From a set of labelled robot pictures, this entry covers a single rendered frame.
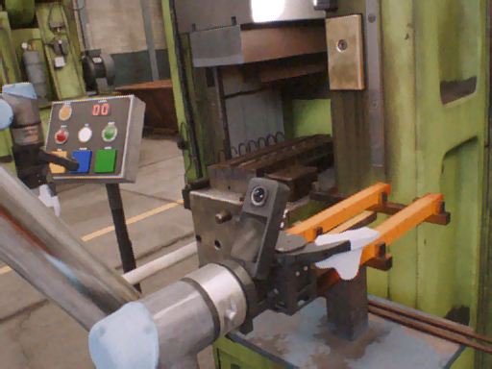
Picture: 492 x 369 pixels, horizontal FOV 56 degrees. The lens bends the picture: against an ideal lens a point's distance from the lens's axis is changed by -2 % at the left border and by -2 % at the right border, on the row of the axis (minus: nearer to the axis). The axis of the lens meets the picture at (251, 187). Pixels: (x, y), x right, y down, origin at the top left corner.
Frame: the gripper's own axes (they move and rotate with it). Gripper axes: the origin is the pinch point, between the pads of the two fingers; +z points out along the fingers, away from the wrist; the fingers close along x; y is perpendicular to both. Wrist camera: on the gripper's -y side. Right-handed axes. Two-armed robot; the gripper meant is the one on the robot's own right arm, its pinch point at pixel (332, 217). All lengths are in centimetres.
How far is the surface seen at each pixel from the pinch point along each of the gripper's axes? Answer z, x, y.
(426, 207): 26.1, 1.4, 6.8
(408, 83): 51, -14, -12
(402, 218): 19.0, 0.5, 6.7
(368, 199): 26.4, -10.6, 7.3
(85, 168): 15, -108, 8
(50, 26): 195, -535, -73
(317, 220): 11.3, -11.6, 6.7
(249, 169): 36, -54, 9
